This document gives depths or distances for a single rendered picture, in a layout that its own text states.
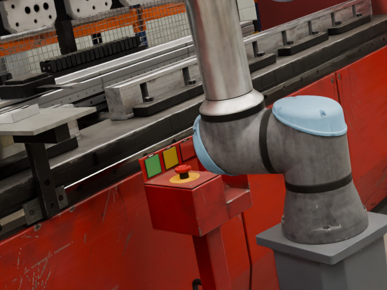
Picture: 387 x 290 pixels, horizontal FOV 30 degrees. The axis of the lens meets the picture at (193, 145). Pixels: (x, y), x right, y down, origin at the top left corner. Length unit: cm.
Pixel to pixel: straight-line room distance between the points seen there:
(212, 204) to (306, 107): 53
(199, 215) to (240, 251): 64
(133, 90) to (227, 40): 85
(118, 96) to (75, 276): 53
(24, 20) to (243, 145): 73
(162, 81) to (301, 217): 100
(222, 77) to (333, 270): 37
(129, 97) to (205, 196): 49
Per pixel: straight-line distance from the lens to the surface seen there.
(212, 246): 177
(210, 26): 121
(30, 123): 155
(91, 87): 227
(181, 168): 168
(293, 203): 124
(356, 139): 294
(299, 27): 281
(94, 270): 179
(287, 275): 130
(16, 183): 161
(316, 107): 121
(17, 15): 176
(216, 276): 180
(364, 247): 126
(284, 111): 120
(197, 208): 164
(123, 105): 200
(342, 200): 123
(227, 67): 122
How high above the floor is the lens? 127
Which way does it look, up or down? 14 degrees down
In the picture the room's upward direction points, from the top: 11 degrees counter-clockwise
